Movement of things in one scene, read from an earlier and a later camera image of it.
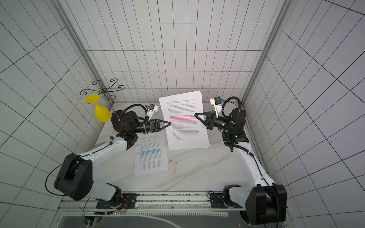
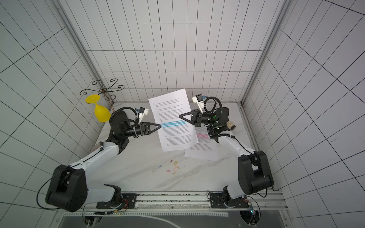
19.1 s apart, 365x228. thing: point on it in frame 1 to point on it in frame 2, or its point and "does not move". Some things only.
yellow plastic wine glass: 101,114 does not move
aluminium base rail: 85,204 does not move
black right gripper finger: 208,123 to 193,118
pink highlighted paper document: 186,131 to 207,148
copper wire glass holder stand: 97,88 does not move
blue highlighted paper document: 151,153 to 175,132
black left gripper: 155,125 does not move
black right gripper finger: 208,118 to 194,114
